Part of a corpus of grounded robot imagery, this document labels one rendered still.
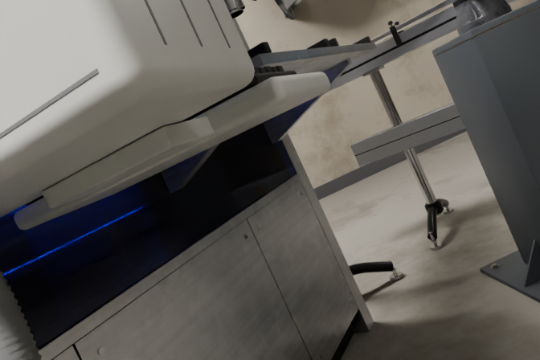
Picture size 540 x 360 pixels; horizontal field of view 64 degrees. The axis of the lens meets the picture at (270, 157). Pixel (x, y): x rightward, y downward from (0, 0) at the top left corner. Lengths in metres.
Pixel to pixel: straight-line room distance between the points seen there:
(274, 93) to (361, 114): 3.97
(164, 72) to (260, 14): 4.16
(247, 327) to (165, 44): 0.90
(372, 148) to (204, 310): 1.41
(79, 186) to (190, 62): 0.23
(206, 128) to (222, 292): 0.66
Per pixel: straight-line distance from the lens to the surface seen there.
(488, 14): 1.43
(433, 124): 2.11
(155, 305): 0.93
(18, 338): 0.52
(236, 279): 1.11
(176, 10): 0.33
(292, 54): 0.82
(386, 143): 2.17
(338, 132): 4.33
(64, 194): 0.50
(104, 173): 0.46
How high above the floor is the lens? 0.75
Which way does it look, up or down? 2 degrees down
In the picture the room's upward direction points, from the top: 25 degrees counter-clockwise
